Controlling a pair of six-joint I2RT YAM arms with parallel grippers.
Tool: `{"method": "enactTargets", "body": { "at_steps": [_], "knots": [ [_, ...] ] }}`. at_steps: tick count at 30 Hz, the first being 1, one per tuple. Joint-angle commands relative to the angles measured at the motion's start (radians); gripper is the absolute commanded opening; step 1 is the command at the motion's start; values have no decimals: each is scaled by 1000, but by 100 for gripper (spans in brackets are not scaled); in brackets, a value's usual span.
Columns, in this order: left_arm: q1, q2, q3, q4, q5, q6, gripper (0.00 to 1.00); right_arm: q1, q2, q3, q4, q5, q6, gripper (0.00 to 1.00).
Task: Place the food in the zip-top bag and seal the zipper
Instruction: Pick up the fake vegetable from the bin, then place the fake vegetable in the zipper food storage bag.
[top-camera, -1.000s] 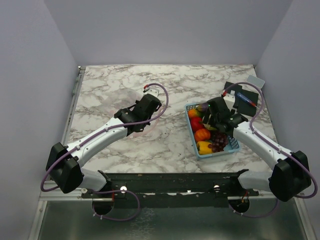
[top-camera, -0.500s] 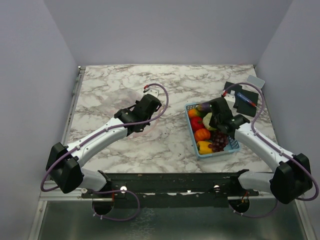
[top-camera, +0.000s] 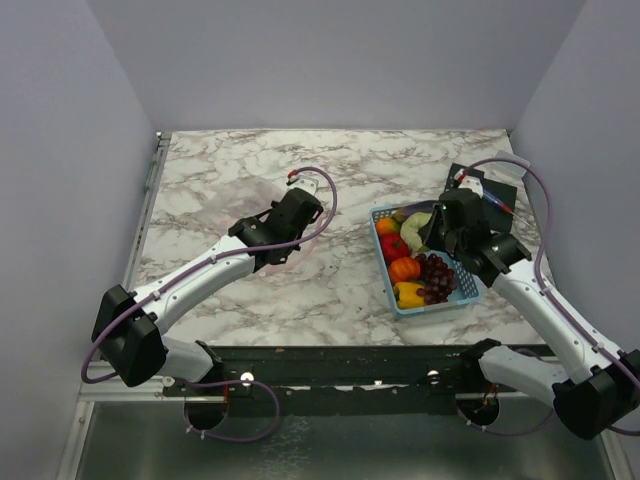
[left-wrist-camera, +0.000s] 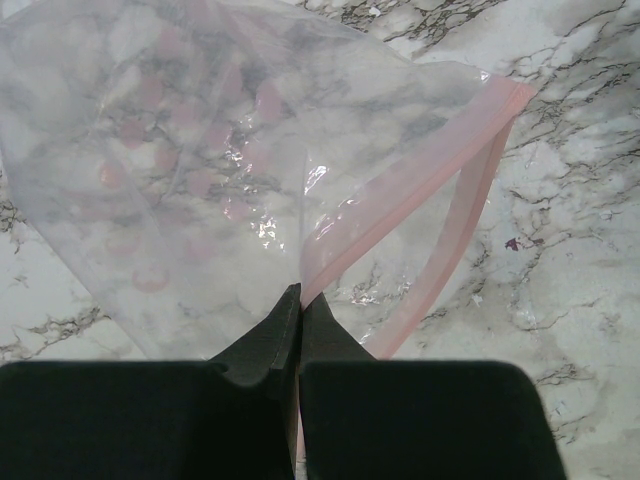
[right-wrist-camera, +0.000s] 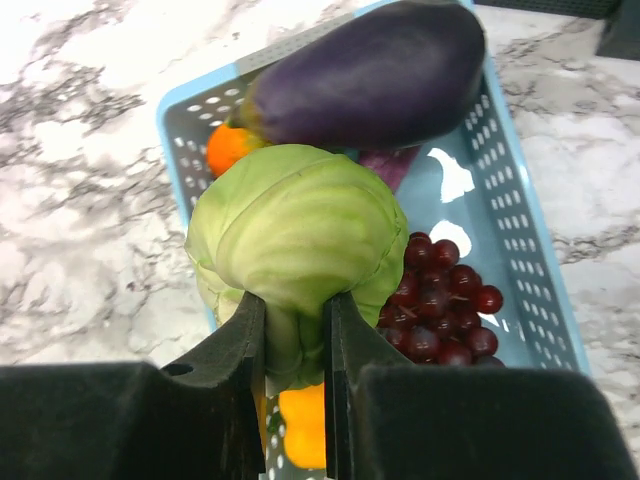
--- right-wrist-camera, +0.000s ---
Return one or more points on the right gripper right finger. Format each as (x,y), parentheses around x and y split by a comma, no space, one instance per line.
(387,418)

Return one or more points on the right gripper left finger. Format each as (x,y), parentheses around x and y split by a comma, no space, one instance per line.
(199,417)

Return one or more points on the green cabbage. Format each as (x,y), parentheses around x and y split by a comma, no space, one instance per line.
(296,225)

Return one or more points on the purple eggplant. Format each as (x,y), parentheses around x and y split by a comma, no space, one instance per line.
(397,76)

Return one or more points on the yellow bell pepper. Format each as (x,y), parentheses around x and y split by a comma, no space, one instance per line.
(295,428)

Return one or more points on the red grape bunch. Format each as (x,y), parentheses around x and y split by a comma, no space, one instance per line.
(434,316)

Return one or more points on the light blue plastic basket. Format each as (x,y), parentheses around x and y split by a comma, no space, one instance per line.
(473,186)

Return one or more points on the orange fruit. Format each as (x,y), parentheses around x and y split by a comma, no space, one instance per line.
(227,145)

